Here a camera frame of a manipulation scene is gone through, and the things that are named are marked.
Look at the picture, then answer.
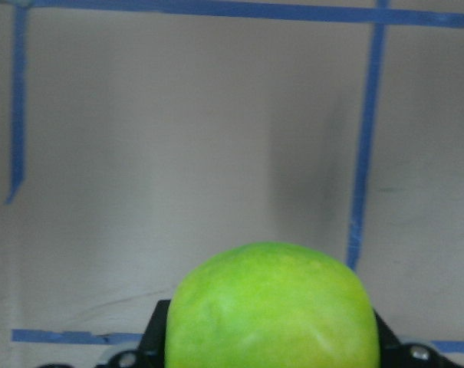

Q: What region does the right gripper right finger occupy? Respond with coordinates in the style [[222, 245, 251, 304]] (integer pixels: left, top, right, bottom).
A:
[[374, 310, 401, 355]]

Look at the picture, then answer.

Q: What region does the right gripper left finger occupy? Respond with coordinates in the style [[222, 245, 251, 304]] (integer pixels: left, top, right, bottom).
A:
[[138, 300, 170, 357]]

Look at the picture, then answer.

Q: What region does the green apple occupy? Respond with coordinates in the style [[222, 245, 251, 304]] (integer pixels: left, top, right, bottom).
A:
[[165, 242, 381, 367]]

